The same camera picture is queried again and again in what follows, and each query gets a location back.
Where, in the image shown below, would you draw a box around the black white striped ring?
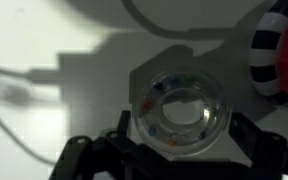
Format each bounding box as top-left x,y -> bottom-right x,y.
249,0 -> 288,106

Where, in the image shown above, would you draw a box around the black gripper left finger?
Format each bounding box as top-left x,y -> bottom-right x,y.
48,109 -> 172,180

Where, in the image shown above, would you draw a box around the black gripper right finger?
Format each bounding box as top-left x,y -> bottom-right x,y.
229,111 -> 288,180

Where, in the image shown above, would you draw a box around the clear ring with coloured beads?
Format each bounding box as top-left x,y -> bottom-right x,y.
131,67 -> 234,158

